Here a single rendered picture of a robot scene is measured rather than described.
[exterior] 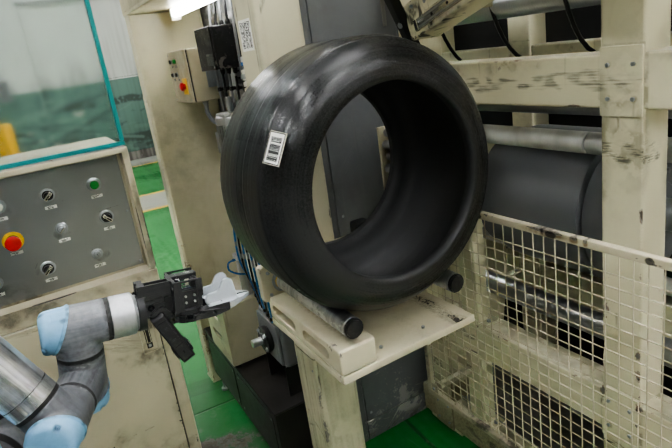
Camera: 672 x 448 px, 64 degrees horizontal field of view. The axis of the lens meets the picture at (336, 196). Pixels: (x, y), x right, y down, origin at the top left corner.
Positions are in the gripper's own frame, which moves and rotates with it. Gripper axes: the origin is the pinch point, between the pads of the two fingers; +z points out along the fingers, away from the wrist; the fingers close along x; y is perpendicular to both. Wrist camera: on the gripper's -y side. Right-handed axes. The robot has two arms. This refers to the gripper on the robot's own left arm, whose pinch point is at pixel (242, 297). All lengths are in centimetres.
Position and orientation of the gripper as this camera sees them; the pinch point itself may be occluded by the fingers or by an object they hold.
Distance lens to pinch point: 110.3
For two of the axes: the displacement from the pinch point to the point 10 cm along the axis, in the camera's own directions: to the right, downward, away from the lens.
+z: 8.6, -1.4, 4.9
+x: -5.1, -1.6, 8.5
